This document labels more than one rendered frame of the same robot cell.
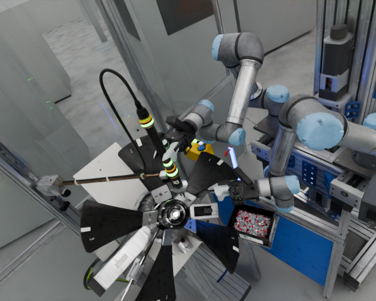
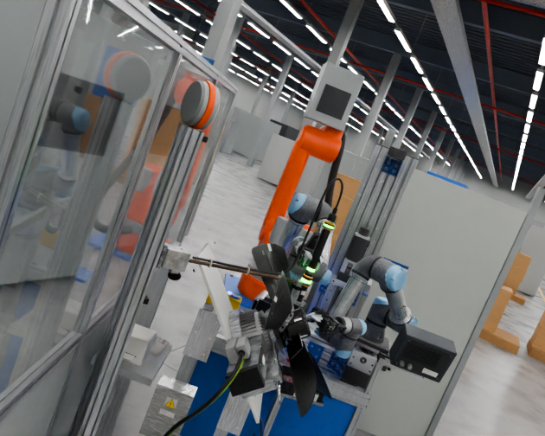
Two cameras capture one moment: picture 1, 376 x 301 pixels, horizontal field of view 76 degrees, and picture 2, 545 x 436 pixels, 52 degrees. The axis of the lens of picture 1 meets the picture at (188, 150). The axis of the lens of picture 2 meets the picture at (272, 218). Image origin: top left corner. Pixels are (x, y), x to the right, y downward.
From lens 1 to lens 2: 218 cm
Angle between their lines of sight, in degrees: 61
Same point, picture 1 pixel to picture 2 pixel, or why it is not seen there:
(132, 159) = (263, 261)
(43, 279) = not seen: outside the picture
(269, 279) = not seen: outside the picture
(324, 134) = (400, 278)
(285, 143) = (355, 291)
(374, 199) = (412, 334)
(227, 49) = (311, 207)
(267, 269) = not seen: outside the picture
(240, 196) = (332, 326)
